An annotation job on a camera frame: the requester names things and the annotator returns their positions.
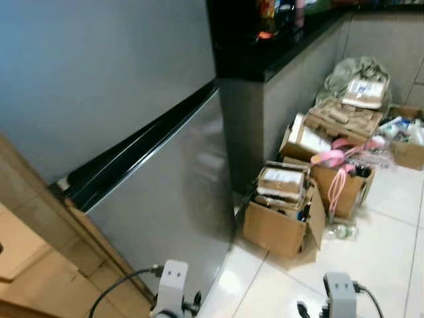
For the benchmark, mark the silver two-door fridge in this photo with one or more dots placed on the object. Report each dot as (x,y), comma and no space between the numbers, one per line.
(99,66)

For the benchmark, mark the small open cardboard box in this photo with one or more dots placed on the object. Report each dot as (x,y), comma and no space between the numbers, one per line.
(271,232)

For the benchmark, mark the empty clear plastic bottle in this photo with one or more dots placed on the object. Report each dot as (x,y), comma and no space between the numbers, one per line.
(341,232)

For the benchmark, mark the flat white brown carton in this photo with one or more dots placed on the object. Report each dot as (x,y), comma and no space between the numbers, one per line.
(305,142)

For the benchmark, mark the cardboard box with cleaning bottles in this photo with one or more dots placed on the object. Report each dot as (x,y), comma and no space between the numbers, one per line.
(407,156)

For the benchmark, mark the brown pulp packaging tray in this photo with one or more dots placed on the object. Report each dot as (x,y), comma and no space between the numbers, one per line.
(344,119)

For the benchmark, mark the grey kitchen counter cabinet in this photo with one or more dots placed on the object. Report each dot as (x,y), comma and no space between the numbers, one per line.
(298,99)

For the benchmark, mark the brown parcel with white label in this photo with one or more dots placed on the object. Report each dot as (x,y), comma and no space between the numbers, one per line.
(364,93)

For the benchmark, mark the grey-green plastic bag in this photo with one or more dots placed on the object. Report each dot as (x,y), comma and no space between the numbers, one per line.
(358,67)

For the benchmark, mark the black kitchen countertop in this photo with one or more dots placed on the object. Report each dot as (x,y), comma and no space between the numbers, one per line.
(265,59)

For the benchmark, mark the pink tumbler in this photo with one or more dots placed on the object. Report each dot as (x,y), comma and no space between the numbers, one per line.
(300,12)

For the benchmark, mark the yellow snack bag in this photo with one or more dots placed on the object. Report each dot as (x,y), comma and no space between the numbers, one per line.
(266,8)

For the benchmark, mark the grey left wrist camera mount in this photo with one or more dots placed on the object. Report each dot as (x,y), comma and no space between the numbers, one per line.
(173,281)

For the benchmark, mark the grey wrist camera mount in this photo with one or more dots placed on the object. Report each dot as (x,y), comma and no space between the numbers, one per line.
(173,281)
(340,291)

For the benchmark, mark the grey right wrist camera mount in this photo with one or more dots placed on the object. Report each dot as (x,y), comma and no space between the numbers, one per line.
(340,291)

